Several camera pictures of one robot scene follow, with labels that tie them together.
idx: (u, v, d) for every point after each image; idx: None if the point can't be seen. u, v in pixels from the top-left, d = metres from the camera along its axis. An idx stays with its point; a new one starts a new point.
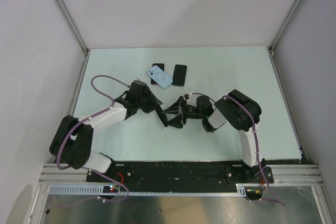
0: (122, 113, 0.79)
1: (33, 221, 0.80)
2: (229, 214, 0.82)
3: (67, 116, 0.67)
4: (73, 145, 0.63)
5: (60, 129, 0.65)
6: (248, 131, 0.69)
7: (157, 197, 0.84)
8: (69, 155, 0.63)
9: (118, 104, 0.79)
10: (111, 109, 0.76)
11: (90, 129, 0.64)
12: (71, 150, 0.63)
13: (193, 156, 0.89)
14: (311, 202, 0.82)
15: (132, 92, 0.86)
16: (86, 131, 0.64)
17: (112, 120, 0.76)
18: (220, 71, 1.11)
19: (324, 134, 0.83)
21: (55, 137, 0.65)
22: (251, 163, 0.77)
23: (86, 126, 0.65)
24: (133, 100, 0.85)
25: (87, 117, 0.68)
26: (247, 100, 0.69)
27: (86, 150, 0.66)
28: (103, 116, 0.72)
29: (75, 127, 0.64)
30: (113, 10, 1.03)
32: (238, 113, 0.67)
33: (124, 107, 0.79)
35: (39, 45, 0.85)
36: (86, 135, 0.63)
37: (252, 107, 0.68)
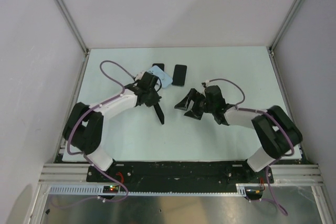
0: (132, 100, 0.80)
1: (33, 221, 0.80)
2: (229, 214, 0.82)
3: (79, 103, 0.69)
4: (84, 131, 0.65)
5: (73, 115, 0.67)
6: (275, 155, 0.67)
7: (157, 197, 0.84)
8: (80, 139, 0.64)
9: (128, 91, 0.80)
10: (122, 97, 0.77)
11: (100, 116, 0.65)
12: (82, 135, 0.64)
13: (193, 156, 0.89)
14: (311, 203, 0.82)
15: (144, 80, 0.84)
16: (96, 118, 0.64)
17: (122, 107, 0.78)
18: (220, 71, 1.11)
19: (325, 134, 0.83)
21: (67, 123, 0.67)
22: (256, 169, 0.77)
23: (97, 113, 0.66)
24: (145, 88, 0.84)
25: (98, 105, 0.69)
26: (292, 129, 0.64)
27: (97, 136, 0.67)
28: (113, 104, 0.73)
29: (86, 113, 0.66)
30: (114, 10, 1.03)
32: (280, 142, 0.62)
33: (135, 94, 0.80)
35: (39, 44, 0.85)
36: (97, 123, 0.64)
37: (294, 139, 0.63)
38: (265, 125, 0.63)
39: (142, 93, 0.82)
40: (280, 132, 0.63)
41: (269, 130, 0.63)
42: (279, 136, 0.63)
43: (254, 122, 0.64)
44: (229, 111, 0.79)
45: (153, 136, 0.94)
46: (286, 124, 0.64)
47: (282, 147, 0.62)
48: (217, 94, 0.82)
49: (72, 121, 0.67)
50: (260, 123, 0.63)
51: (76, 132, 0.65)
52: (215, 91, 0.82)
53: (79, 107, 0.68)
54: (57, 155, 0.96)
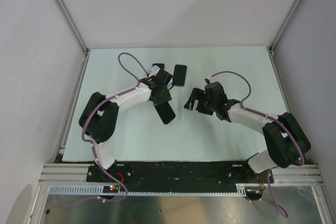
0: (146, 94, 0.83)
1: (33, 221, 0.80)
2: (229, 214, 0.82)
3: (97, 93, 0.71)
4: (101, 119, 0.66)
5: (90, 104, 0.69)
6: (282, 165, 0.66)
7: (157, 197, 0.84)
8: (95, 126, 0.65)
9: (144, 85, 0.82)
10: (136, 90, 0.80)
11: (115, 106, 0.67)
12: (97, 123, 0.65)
13: (193, 156, 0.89)
14: (311, 203, 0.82)
15: (159, 76, 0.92)
16: (113, 107, 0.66)
17: (135, 99, 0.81)
18: (220, 71, 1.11)
19: (325, 135, 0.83)
21: (85, 111, 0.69)
22: (256, 171, 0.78)
23: (113, 103, 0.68)
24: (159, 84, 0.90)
25: (114, 95, 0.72)
26: (302, 138, 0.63)
27: (112, 126, 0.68)
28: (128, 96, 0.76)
29: (103, 102, 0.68)
30: (114, 10, 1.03)
32: (289, 150, 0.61)
33: (148, 88, 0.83)
35: (39, 44, 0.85)
36: (113, 112, 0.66)
37: (303, 149, 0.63)
38: (276, 132, 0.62)
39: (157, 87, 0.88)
40: (290, 141, 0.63)
41: (279, 138, 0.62)
42: (288, 145, 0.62)
43: (265, 129, 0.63)
44: (234, 108, 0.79)
45: (153, 136, 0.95)
46: (296, 132, 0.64)
47: (291, 156, 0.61)
48: (218, 89, 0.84)
49: (89, 110, 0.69)
50: (271, 130, 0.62)
51: (92, 120, 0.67)
52: (217, 87, 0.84)
53: (96, 97, 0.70)
54: (57, 155, 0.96)
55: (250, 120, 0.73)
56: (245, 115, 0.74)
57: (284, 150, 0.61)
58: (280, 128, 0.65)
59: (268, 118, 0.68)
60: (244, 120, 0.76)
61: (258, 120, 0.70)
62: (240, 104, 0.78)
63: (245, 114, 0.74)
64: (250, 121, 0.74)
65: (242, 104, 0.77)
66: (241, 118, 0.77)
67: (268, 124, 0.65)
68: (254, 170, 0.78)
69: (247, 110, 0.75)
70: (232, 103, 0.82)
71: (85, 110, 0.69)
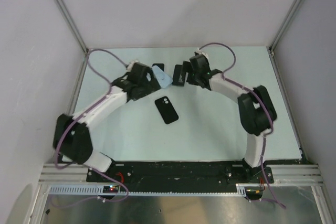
0: (120, 97, 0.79)
1: (33, 221, 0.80)
2: (229, 214, 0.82)
3: (62, 115, 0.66)
4: (73, 142, 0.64)
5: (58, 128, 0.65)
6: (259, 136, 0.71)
7: (157, 197, 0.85)
8: (71, 150, 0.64)
9: (115, 90, 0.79)
10: (108, 98, 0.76)
11: (85, 127, 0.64)
12: (72, 147, 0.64)
13: (193, 156, 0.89)
14: (311, 203, 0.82)
15: (134, 73, 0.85)
16: (84, 129, 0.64)
17: (110, 107, 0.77)
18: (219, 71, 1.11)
19: (325, 134, 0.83)
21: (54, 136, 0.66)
22: (252, 164, 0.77)
23: (81, 125, 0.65)
24: (135, 82, 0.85)
25: (82, 114, 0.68)
26: (271, 108, 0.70)
27: (86, 144, 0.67)
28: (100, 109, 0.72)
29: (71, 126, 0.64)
30: (113, 10, 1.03)
32: (258, 118, 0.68)
33: (122, 91, 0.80)
35: (39, 44, 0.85)
36: (83, 135, 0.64)
37: (272, 118, 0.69)
38: (249, 103, 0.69)
39: (132, 87, 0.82)
40: (261, 110, 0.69)
41: (250, 109, 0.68)
42: (258, 115, 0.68)
43: (240, 99, 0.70)
44: (215, 78, 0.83)
45: (153, 136, 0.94)
46: (267, 103, 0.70)
47: (259, 123, 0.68)
48: (201, 61, 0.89)
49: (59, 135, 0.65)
50: (245, 100, 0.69)
51: (65, 144, 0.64)
52: (200, 59, 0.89)
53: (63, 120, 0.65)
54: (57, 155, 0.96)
55: (229, 89, 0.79)
56: (224, 84, 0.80)
57: (253, 118, 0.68)
58: (254, 99, 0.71)
59: (243, 89, 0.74)
60: (223, 89, 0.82)
61: (235, 91, 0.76)
62: (221, 75, 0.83)
63: (224, 84, 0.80)
64: (228, 90, 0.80)
65: (223, 74, 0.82)
66: (220, 87, 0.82)
67: (243, 94, 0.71)
68: (250, 164, 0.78)
69: (226, 81, 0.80)
70: (214, 72, 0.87)
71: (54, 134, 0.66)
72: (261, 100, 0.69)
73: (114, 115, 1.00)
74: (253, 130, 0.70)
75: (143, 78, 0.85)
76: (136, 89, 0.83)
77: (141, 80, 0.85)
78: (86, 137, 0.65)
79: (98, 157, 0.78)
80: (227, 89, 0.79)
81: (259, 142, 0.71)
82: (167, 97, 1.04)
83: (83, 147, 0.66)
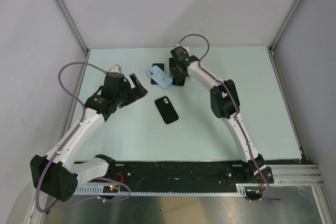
0: (97, 120, 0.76)
1: (33, 221, 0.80)
2: (229, 214, 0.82)
3: (36, 157, 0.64)
4: (52, 182, 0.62)
5: (34, 171, 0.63)
6: (231, 118, 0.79)
7: (157, 197, 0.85)
8: (52, 189, 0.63)
9: (90, 114, 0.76)
10: (82, 125, 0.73)
11: (61, 168, 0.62)
12: (52, 187, 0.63)
13: (193, 156, 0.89)
14: (311, 203, 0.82)
15: (107, 86, 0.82)
16: (60, 169, 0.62)
17: (89, 132, 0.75)
18: (218, 71, 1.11)
19: (325, 134, 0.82)
21: (34, 178, 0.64)
22: (244, 159, 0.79)
23: (56, 165, 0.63)
24: (110, 97, 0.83)
25: (56, 152, 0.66)
26: (236, 98, 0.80)
27: (69, 181, 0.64)
28: (77, 138, 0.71)
29: (46, 167, 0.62)
30: (113, 10, 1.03)
32: (225, 106, 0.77)
33: (97, 113, 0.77)
35: (39, 44, 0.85)
36: (60, 176, 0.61)
37: (237, 104, 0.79)
38: (218, 93, 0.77)
39: (108, 104, 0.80)
40: (228, 99, 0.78)
41: (220, 98, 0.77)
42: (226, 102, 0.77)
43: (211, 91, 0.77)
44: (192, 66, 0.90)
45: (153, 136, 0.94)
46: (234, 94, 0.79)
47: (226, 110, 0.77)
48: (180, 50, 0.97)
49: (38, 177, 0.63)
50: (215, 91, 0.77)
51: (45, 185, 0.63)
52: (179, 49, 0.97)
53: (38, 163, 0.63)
54: None
55: (203, 78, 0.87)
56: (200, 74, 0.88)
57: (221, 106, 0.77)
58: (223, 89, 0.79)
59: (216, 82, 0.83)
60: (198, 77, 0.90)
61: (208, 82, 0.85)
62: (198, 63, 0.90)
63: (200, 73, 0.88)
64: (202, 78, 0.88)
65: (200, 63, 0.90)
66: (197, 75, 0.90)
67: (214, 86, 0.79)
68: (243, 160, 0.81)
69: (202, 70, 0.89)
70: (192, 59, 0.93)
71: (33, 177, 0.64)
72: (228, 91, 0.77)
73: (114, 115, 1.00)
74: (222, 115, 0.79)
75: (117, 90, 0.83)
76: (112, 105, 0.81)
77: (116, 92, 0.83)
78: (65, 176, 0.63)
79: (93, 169, 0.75)
80: (202, 77, 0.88)
81: (236, 127, 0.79)
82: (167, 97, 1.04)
83: (64, 187, 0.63)
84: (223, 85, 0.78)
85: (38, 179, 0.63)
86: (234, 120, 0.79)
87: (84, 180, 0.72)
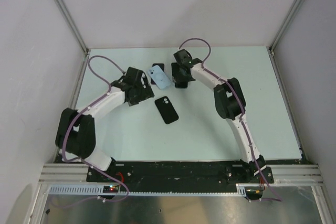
0: (119, 97, 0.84)
1: (33, 221, 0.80)
2: (229, 214, 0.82)
3: (66, 110, 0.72)
4: (77, 137, 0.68)
5: (63, 123, 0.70)
6: (235, 120, 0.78)
7: (157, 197, 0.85)
8: (74, 144, 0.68)
9: (115, 89, 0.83)
10: (109, 95, 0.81)
11: (90, 119, 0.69)
12: (76, 139, 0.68)
13: (193, 156, 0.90)
14: (311, 203, 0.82)
15: (129, 76, 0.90)
16: (87, 121, 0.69)
17: (110, 105, 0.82)
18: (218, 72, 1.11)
19: (325, 134, 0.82)
21: (59, 131, 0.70)
22: (247, 160, 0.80)
23: (85, 117, 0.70)
24: (130, 82, 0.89)
25: (86, 107, 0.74)
26: (241, 98, 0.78)
27: (91, 138, 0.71)
28: (102, 105, 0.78)
29: (76, 118, 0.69)
30: (114, 10, 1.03)
32: (231, 106, 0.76)
33: (122, 90, 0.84)
35: (39, 45, 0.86)
36: (88, 125, 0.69)
37: (243, 104, 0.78)
38: (222, 92, 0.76)
39: (128, 88, 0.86)
40: (233, 98, 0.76)
41: (224, 98, 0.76)
42: (231, 102, 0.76)
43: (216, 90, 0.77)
44: (195, 68, 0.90)
45: (153, 136, 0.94)
46: (239, 92, 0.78)
47: (232, 110, 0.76)
48: (183, 53, 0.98)
49: (63, 129, 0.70)
50: (219, 90, 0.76)
51: (69, 139, 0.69)
52: (182, 52, 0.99)
53: (67, 114, 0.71)
54: (57, 155, 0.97)
55: (206, 80, 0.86)
56: (203, 75, 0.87)
57: (227, 106, 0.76)
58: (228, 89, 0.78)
59: (220, 81, 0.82)
60: (203, 80, 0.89)
61: (212, 83, 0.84)
62: (201, 64, 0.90)
63: (204, 75, 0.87)
64: (206, 80, 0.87)
65: (203, 64, 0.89)
66: (200, 76, 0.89)
67: (218, 85, 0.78)
68: (244, 160, 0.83)
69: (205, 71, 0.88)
70: (195, 61, 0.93)
71: (58, 129, 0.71)
72: (233, 89, 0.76)
73: (114, 115, 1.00)
74: (228, 115, 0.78)
75: (137, 81, 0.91)
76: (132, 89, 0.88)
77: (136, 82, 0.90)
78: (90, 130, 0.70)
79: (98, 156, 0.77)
80: (206, 78, 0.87)
81: (240, 129, 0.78)
82: (167, 97, 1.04)
83: (87, 141, 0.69)
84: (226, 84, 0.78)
85: (65, 131, 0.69)
86: (239, 121, 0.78)
87: (90, 159, 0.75)
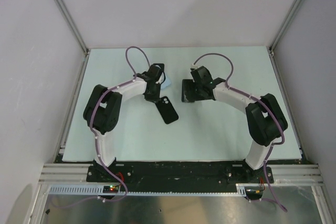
0: (142, 86, 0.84)
1: (33, 221, 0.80)
2: (229, 214, 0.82)
3: (98, 85, 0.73)
4: (105, 110, 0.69)
5: (93, 96, 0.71)
6: (266, 145, 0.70)
7: (157, 197, 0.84)
8: (101, 117, 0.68)
9: (140, 78, 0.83)
10: (134, 82, 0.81)
11: (118, 96, 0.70)
12: (104, 113, 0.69)
13: (193, 157, 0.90)
14: (312, 203, 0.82)
15: (151, 71, 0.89)
16: (116, 97, 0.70)
17: (133, 92, 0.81)
18: (218, 69, 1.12)
19: (325, 134, 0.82)
21: (88, 103, 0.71)
22: (254, 167, 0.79)
23: (115, 93, 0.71)
24: (153, 76, 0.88)
25: (116, 86, 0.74)
26: (281, 119, 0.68)
27: (116, 114, 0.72)
28: (128, 88, 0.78)
29: (106, 93, 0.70)
30: (113, 10, 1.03)
32: (269, 128, 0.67)
33: (144, 81, 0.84)
35: (39, 44, 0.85)
36: (117, 100, 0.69)
37: (282, 128, 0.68)
38: (258, 112, 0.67)
39: (149, 81, 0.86)
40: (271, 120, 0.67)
41: (261, 120, 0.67)
42: (267, 124, 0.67)
43: (249, 110, 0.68)
44: (219, 87, 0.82)
45: (153, 136, 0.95)
46: (276, 113, 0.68)
47: (270, 134, 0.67)
48: (202, 71, 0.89)
49: (92, 102, 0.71)
50: (253, 110, 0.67)
51: (97, 112, 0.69)
52: (201, 70, 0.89)
53: (98, 88, 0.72)
54: (57, 155, 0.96)
55: (234, 99, 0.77)
56: (229, 94, 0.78)
57: (264, 128, 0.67)
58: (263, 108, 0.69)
59: (251, 99, 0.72)
60: (230, 99, 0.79)
61: (241, 100, 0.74)
62: (225, 83, 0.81)
63: (231, 94, 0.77)
64: (234, 100, 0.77)
65: (228, 83, 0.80)
66: (226, 96, 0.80)
67: (250, 104, 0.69)
68: (246, 161, 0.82)
69: (232, 90, 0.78)
70: (217, 81, 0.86)
71: (88, 102, 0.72)
72: (269, 109, 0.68)
73: None
74: (262, 141, 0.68)
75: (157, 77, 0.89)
76: (152, 83, 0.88)
77: (157, 78, 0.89)
78: (116, 108, 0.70)
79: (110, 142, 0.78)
80: (233, 98, 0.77)
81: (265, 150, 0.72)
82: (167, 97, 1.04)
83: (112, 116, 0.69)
84: (260, 102, 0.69)
85: (96, 103, 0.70)
86: (269, 146, 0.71)
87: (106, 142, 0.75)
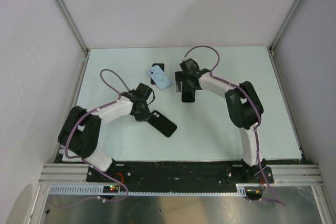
0: (127, 107, 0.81)
1: (33, 221, 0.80)
2: (229, 214, 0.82)
3: (76, 107, 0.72)
4: (81, 136, 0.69)
5: (70, 118, 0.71)
6: (249, 129, 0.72)
7: (157, 197, 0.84)
8: (77, 143, 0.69)
9: (125, 98, 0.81)
10: (118, 103, 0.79)
11: (96, 119, 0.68)
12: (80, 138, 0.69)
13: (193, 157, 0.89)
14: (311, 202, 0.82)
15: (139, 90, 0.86)
16: (94, 122, 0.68)
17: (117, 113, 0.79)
18: (208, 64, 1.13)
19: (325, 134, 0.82)
21: (64, 126, 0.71)
22: (251, 163, 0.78)
23: (94, 116, 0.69)
24: (140, 95, 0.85)
25: (96, 108, 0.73)
26: (257, 103, 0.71)
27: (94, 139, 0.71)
28: (111, 109, 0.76)
29: (83, 117, 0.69)
30: (113, 10, 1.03)
32: (247, 112, 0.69)
33: (130, 101, 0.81)
35: (39, 44, 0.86)
36: (94, 125, 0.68)
37: (259, 111, 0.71)
38: (235, 98, 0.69)
39: (136, 102, 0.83)
40: (248, 104, 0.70)
41: (238, 105, 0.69)
42: (244, 109, 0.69)
43: (227, 95, 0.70)
44: (204, 77, 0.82)
45: (153, 136, 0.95)
46: (253, 97, 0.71)
47: (248, 117, 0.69)
48: (190, 63, 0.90)
49: (68, 126, 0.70)
50: (232, 96, 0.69)
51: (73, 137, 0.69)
52: (189, 62, 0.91)
53: (76, 111, 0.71)
54: (57, 155, 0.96)
55: (217, 88, 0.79)
56: (212, 82, 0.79)
57: (241, 113, 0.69)
58: (241, 94, 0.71)
59: (231, 86, 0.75)
60: (212, 87, 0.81)
61: (222, 88, 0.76)
62: (210, 72, 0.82)
63: (213, 83, 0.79)
64: (217, 88, 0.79)
65: (211, 72, 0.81)
66: (209, 85, 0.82)
67: (229, 89, 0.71)
68: (244, 158, 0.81)
69: (214, 78, 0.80)
70: (202, 71, 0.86)
71: (64, 124, 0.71)
72: (247, 95, 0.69)
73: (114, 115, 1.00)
74: (242, 124, 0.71)
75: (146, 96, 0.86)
76: (140, 102, 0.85)
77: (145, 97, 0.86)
78: (93, 134, 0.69)
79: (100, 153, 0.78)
80: (216, 87, 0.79)
81: (252, 138, 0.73)
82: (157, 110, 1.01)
83: (88, 142, 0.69)
84: (238, 88, 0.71)
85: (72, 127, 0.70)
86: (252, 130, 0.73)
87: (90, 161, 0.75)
